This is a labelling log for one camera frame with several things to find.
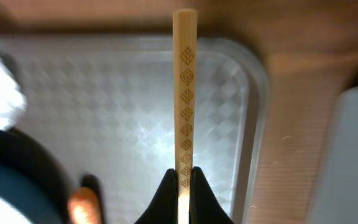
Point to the dark blue plate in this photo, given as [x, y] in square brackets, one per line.
[22, 194]

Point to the brown serving tray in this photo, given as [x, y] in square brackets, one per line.
[103, 104]

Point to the wooden chopstick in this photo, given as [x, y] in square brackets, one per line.
[184, 77]

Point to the orange carrot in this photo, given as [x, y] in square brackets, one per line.
[83, 207]

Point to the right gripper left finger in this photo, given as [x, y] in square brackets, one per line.
[164, 206]

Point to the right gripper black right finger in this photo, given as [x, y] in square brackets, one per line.
[204, 207]

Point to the grey dishwasher rack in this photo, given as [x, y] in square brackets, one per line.
[336, 200]

